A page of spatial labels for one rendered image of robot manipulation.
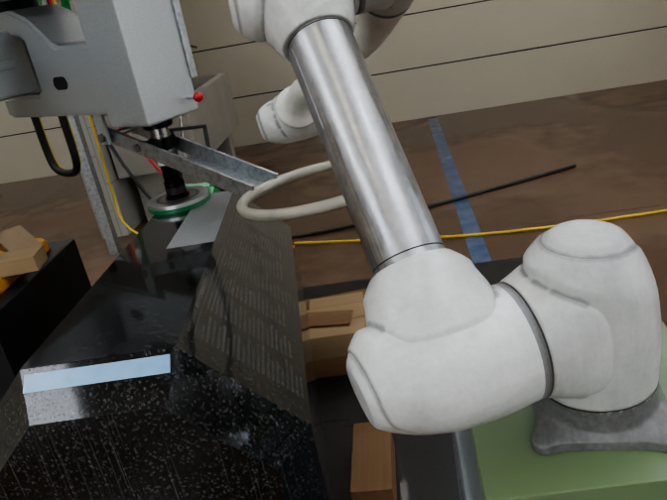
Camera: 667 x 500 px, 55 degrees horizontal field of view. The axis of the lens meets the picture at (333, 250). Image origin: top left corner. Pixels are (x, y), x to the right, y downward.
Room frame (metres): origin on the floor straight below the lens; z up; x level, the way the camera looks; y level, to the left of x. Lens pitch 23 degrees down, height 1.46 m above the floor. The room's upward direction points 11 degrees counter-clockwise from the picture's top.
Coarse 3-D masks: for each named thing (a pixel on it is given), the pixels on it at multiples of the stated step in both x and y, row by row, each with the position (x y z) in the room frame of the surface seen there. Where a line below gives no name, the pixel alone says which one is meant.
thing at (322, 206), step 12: (312, 168) 1.97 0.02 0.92; (324, 168) 1.97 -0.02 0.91; (276, 180) 1.93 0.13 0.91; (288, 180) 1.95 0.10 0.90; (252, 192) 1.84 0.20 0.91; (240, 204) 1.71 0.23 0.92; (312, 204) 1.52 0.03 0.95; (324, 204) 1.52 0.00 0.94; (336, 204) 1.52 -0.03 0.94; (252, 216) 1.60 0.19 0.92; (264, 216) 1.57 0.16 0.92; (276, 216) 1.55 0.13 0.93; (288, 216) 1.53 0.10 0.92; (300, 216) 1.53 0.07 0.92
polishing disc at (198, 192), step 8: (192, 192) 2.19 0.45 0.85; (200, 192) 2.16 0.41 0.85; (208, 192) 2.19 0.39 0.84; (152, 200) 2.18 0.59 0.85; (160, 200) 2.16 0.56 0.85; (168, 200) 2.14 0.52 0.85; (176, 200) 2.12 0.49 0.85; (184, 200) 2.11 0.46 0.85; (192, 200) 2.09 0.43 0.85; (152, 208) 2.11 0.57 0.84; (160, 208) 2.08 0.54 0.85; (168, 208) 2.07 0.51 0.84; (176, 208) 2.07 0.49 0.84
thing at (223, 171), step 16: (128, 128) 2.31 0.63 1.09; (128, 144) 2.20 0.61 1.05; (144, 144) 2.14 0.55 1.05; (192, 144) 2.16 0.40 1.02; (160, 160) 2.10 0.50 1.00; (176, 160) 2.05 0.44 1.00; (192, 160) 2.12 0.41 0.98; (208, 160) 2.12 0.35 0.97; (224, 160) 2.07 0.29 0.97; (240, 160) 2.03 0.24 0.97; (192, 176) 2.01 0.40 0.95; (208, 176) 1.96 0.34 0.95; (224, 176) 1.92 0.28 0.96; (240, 176) 2.01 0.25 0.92; (256, 176) 1.99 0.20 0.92; (272, 176) 1.94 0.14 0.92; (240, 192) 1.88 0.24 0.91
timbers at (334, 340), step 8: (352, 304) 2.39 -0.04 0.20; (360, 304) 2.37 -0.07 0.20; (360, 312) 2.30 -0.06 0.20; (352, 320) 2.25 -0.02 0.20; (360, 320) 2.23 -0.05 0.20; (312, 328) 2.24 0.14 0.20; (320, 328) 2.23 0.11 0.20; (328, 328) 2.22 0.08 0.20; (336, 328) 2.21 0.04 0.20; (344, 328) 2.20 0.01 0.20; (352, 328) 2.18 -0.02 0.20; (360, 328) 2.17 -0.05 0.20; (312, 336) 2.18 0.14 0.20; (320, 336) 2.17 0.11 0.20; (328, 336) 2.16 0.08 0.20; (336, 336) 2.16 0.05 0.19; (344, 336) 2.16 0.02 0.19; (352, 336) 2.15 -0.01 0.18; (312, 344) 2.17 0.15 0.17; (320, 344) 2.17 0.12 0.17; (328, 344) 2.16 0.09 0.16; (336, 344) 2.16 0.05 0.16; (344, 344) 2.16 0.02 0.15; (320, 352) 2.17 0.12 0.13; (328, 352) 2.16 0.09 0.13; (336, 352) 2.16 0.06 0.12; (344, 352) 2.16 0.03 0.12
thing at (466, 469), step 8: (464, 432) 0.78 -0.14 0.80; (456, 440) 0.77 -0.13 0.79; (464, 440) 0.76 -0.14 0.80; (456, 448) 0.76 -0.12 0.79; (464, 448) 0.74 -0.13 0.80; (472, 448) 0.74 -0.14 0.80; (456, 456) 0.79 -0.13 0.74; (464, 456) 0.73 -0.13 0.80; (472, 456) 0.72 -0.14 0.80; (456, 464) 0.90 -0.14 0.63; (464, 464) 0.71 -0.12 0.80; (472, 464) 0.71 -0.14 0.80; (464, 472) 0.70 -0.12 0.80; (472, 472) 0.69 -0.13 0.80; (464, 480) 0.68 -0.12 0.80; (472, 480) 0.68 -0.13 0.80; (464, 488) 0.67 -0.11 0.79; (472, 488) 0.66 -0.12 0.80; (480, 488) 0.66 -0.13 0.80; (464, 496) 0.66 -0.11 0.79; (472, 496) 0.65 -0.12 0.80; (480, 496) 0.65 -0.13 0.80
